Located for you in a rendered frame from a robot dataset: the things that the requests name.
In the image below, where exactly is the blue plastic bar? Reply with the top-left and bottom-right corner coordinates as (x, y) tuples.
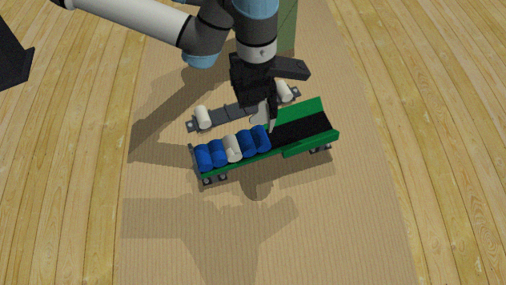
(235, 129), (257, 158)
(207, 139), (228, 167)
(194, 144), (214, 172)
(250, 125), (271, 153)

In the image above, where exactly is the dark grey slotted rack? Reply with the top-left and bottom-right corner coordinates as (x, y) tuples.
(195, 93), (286, 132)

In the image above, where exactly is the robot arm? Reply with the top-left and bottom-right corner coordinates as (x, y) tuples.
(50, 0), (311, 81)

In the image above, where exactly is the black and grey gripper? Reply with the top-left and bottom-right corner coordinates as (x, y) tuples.
(229, 51), (278, 133)

